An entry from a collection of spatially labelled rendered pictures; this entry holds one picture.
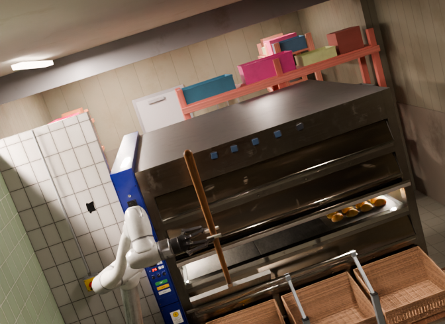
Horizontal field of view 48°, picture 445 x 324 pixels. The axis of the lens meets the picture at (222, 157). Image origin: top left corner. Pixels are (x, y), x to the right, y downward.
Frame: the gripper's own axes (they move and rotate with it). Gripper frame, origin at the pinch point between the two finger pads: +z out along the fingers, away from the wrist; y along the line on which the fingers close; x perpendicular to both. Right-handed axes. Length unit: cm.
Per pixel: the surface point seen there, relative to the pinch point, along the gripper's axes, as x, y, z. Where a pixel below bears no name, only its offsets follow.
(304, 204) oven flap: -123, -43, 72
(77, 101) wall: -617, -599, -179
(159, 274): -131, -31, -45
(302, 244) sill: -144, -21, 62
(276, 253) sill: -144, -22, 41
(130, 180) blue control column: -84, -86, -42
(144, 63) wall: -588, -619, -22
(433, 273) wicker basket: -161, 27, 148
